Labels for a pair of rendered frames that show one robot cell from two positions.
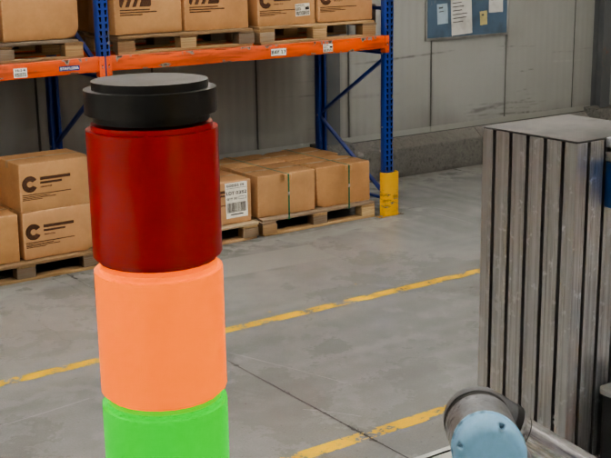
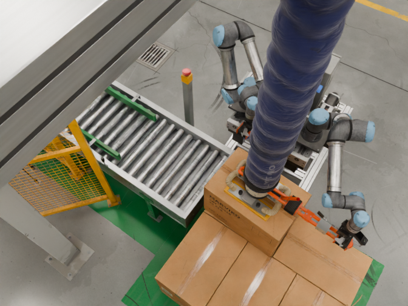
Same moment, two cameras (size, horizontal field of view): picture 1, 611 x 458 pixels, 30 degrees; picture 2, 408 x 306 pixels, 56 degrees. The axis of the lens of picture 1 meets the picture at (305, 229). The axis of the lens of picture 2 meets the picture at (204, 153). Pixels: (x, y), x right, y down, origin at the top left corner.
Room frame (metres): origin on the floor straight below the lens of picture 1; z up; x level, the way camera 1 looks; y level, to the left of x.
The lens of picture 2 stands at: (0.93, -1.90, 3.29)
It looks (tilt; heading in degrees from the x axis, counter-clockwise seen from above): 61 degrees down; 67
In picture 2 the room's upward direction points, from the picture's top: straight up
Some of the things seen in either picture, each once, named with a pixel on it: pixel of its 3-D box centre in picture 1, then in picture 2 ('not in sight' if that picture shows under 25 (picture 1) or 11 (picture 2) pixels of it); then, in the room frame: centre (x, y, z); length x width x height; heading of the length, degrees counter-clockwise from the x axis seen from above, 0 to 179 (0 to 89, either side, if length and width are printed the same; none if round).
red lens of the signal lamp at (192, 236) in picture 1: (155, 190); not in sight; (0.43, 0.06, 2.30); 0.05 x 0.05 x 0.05
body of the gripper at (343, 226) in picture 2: not in sight; (348, 229); (1.94, -1.59, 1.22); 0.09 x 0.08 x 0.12; 119
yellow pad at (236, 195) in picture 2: not in sight; (249, 199); (1.57, -1.13, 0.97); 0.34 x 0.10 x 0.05; 119
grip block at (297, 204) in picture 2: not in sight; (292, 205); (1.78, -1.31, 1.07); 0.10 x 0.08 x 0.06; 29
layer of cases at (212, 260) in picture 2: not in sight; (261, 274); (1.56, -1.51, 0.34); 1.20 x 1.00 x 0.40; 122
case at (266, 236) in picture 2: not in sight; (254, 201); (1.66, -1.09, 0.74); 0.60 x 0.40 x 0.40; 119
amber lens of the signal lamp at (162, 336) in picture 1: (161, 325); not in sight; (0.43, 0.06, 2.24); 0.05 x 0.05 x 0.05
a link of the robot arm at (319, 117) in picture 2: not in sight; (318, 119); (2.17, -0.88, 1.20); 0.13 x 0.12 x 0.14; 152
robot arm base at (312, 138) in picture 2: not in sight; (312, 129); (2.17, -0.88, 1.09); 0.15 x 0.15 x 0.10
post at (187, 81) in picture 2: not in sight; (189, 112); (1.57, -0.02, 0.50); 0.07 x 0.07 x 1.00; 32
